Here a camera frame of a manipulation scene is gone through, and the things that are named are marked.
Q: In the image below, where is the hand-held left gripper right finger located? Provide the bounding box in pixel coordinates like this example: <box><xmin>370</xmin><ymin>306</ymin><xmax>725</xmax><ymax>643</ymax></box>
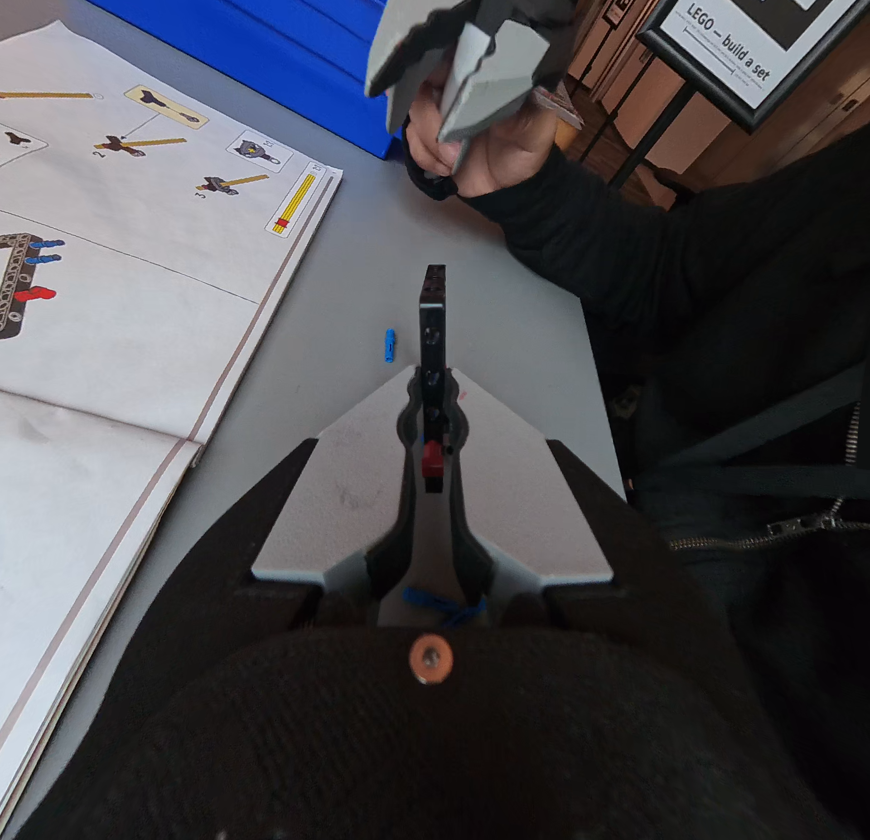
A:
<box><xmin>450</xmin><ymin>368</ymin><xmax>614</xmax><ymax>604</ymax></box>

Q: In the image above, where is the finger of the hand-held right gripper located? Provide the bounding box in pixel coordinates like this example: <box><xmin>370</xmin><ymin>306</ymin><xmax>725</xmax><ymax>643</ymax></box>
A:
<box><xmin>435</xmin><ymin>20</ymin><xmax>551</xmax><ymax>175</ymax></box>
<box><xmin>363</xmin><ymin>0</ymin><xmax>477</xmax><ymax>134</ymax></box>

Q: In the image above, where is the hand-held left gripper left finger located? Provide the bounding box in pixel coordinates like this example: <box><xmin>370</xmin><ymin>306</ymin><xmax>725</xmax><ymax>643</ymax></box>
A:
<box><xmin>251</xmin><ymin>365</ymin><xmax>417</xmax><ymax>597</ymax></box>

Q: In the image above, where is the black lego frame assembly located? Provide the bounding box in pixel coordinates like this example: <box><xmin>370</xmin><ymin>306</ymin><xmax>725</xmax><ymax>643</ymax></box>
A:
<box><xmin>418</xmin><ymin>263</ymin><xmax>455</xmax><ymax>494</ymax></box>

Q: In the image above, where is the person's right forearm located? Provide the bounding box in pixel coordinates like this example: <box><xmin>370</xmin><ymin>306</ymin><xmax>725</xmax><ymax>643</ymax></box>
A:
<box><xmin>462</xmin><ymin>143</ymin><xmax>749</xmax><ymax>338</ymax></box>

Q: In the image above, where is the lego instruction booklet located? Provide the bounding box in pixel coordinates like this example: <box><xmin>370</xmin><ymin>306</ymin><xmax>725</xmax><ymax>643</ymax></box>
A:
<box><xmin>0</xmin><ymin>20</ymin><xmax>344</xmax><ymax>807</ymax></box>

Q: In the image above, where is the person's right hand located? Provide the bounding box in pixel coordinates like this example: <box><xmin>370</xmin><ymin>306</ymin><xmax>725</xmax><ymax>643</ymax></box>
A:
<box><xmin>404</xmin><ymin>72</ymin><xmax>565</xmax><ymax>198</ymax></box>

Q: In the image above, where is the blue plastic bin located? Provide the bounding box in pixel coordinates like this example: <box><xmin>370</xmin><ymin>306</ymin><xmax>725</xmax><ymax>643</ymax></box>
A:
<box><xmin>58</xmin><ymin>0</ymin><xmax>409</xmax><ymax>160</ymax></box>

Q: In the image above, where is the black bag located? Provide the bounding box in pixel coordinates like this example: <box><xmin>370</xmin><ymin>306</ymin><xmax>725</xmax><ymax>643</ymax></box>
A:
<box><xmin>632</xmin><ymin>371</ymin><xmax>870</xmax><ymax>501</ymax></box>

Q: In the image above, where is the black framed marker sign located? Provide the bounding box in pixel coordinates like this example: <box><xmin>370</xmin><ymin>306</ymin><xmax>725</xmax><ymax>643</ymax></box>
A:
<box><xmin>608</xmin><ymin>0</ymin><xmax>870</xmax><ymax>188</ymax></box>

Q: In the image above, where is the person's black jacket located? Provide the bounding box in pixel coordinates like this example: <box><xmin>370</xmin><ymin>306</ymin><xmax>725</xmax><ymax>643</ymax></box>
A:
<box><xmin>585</xmin><ymin>126</ymin><xmax>870</xmax><ymax>840</ymax></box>

